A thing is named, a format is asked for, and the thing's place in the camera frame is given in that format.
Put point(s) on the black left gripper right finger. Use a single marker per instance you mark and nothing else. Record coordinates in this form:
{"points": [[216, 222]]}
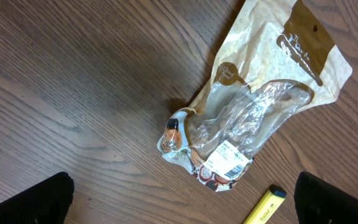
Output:
{"points": [[317, 201]]}

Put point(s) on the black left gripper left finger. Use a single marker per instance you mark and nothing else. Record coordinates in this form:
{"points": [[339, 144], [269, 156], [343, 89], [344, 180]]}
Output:
{"points": [[47, 202]]}

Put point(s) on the yellow black marker pen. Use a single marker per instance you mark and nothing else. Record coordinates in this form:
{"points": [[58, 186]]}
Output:
{"points": [[267, 206]]}

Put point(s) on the brown cookie snack bag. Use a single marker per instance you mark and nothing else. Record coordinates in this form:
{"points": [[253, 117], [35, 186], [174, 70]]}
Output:
{"points": [[276, 61]]}

